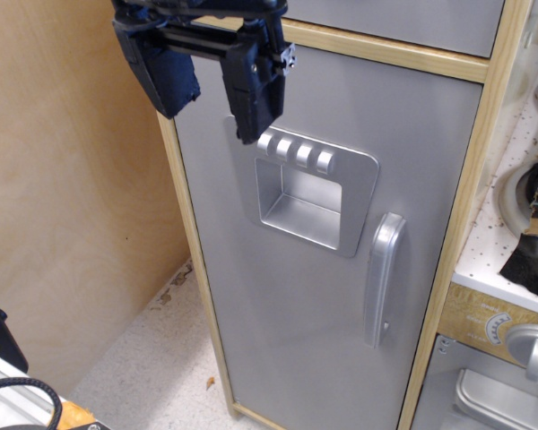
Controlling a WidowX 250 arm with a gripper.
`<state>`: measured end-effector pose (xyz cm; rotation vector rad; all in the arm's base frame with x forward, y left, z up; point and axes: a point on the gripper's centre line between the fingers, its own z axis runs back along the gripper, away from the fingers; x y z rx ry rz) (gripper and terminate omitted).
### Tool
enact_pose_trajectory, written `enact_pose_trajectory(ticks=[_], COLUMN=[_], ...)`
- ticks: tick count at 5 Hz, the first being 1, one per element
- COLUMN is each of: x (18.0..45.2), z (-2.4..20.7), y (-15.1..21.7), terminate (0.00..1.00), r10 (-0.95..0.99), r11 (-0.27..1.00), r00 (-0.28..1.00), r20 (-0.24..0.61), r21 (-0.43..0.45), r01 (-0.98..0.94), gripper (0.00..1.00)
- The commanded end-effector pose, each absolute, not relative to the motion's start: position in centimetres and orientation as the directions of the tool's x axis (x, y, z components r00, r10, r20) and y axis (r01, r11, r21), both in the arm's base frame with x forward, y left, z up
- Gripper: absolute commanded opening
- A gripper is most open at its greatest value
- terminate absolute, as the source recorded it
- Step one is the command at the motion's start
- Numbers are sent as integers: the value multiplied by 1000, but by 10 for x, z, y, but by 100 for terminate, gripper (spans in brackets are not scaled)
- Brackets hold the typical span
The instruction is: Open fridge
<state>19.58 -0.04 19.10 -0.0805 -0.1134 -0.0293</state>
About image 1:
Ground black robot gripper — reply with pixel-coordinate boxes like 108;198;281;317
112;1;297;144

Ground silver fridge door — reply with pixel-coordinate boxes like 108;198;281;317
176;47;482;429

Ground silver fridge door handle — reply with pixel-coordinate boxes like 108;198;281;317
363;212;406;348

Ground silver ice dispenser panel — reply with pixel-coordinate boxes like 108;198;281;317
223;115;380;259

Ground wooden toy kitchen cabinet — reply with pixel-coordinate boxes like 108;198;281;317
160;1;534;429

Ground silver freezer door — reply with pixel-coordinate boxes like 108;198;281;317
286;0;504;57

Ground white speckled kitchen countertop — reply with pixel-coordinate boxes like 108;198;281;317
451;8;538;314

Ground black box at left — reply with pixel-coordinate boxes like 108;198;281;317
0;308;29;373

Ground silver oven door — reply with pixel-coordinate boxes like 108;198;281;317
412;335;538;430

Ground silver oven knob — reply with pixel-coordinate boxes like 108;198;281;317
506;324;538;383

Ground black braided cable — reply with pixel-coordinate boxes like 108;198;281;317
0;376;64;430

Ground aluminium frame rail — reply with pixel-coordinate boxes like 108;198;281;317
0;358;62;429

